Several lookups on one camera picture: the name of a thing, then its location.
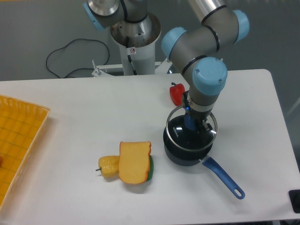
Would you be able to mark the dark blue saucepan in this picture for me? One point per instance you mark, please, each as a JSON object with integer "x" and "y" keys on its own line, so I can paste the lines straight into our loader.
{"x": 191, "y": 157}

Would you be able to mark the red toy bell pepper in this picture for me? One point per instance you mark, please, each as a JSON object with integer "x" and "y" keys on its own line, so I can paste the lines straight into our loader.
{"x": 176, "y": 91}

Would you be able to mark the yellow woven basket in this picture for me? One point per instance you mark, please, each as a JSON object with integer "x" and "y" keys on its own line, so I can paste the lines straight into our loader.
{"x": 20, "y": 124}

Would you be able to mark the yellow toy bell pepper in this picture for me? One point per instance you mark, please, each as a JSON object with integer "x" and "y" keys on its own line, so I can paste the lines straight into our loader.
{"x": 108, "y": 166}

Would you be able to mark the black device at table edge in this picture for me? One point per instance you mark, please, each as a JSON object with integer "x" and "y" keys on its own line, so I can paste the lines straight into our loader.
{"x": 295, "y": 200}

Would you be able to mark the toy sandwich bread slice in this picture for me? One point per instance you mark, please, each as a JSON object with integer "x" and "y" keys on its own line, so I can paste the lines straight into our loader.
{"x": 136, "y": 165}

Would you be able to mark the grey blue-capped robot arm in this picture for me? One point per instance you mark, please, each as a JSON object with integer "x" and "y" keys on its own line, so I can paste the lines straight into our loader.
{"x": 190, "y": 53}

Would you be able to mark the glass lid with blue knob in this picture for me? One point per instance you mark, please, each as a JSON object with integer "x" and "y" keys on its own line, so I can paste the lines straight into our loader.
{"x": 181, "y": 129}

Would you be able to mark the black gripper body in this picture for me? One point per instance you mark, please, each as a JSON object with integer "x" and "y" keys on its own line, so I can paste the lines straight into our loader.
{"x": 195, "y": 110}

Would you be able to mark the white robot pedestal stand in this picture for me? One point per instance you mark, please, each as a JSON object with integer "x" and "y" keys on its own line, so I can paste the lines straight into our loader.
{"x": 136, "y": 34}

